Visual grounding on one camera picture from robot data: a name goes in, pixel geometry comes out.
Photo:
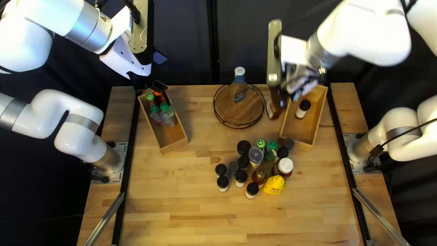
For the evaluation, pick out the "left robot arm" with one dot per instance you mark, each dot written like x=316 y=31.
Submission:
x=34 y=34

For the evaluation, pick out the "silver mounting plate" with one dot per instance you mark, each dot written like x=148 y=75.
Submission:
x=350 y=138
x=119 y=150

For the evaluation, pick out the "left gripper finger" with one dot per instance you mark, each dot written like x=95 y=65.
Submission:
x=159 y=85

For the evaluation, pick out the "yellow mustard bottle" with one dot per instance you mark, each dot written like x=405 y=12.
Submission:
x=274 y=184

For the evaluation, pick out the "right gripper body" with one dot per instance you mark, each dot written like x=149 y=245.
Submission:
x=295 y=51

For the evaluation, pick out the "wooden box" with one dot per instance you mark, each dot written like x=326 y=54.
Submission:
x=170 y=136
x=300 y=131

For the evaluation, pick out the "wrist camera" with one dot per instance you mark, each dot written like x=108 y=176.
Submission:
x=139 y=34
x=274 y=51

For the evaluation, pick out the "large spice jar black lid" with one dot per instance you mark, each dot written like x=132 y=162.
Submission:
x=243 y=147

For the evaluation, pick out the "orange-capped baby food pouch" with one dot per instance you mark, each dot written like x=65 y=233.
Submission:
x=157 y=93

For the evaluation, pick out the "white-capped ketchup bottle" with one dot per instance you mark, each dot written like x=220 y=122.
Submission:
x=285 y=165

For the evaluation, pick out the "white-capped dressing bottle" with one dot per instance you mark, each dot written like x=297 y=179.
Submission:
x=239 y=85

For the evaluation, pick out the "spice jar with grey lid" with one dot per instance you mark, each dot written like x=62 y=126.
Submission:
x=233 y=167

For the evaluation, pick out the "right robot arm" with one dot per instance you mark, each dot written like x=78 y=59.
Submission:
x=368 y=30

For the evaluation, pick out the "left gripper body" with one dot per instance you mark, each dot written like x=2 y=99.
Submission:
x=119 y=58

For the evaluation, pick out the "amber hot sauce bottle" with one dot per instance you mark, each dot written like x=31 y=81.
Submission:
x=259 y=177

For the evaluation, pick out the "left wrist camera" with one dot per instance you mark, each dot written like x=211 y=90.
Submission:
x=139 y=34

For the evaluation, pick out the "brown sauce bottle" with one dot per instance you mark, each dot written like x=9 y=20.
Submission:
x=275 y=107

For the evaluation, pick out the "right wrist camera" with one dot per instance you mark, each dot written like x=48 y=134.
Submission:
x=274 y=51

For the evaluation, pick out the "green-capped baby food pouch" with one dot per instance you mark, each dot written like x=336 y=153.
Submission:
x=164 y=106
x=272 y=145
x=261 y=143
x=150 y=96
x=154 y=109

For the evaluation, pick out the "clear-capped seasoning bottle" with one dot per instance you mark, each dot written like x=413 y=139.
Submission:
x=256 y=155

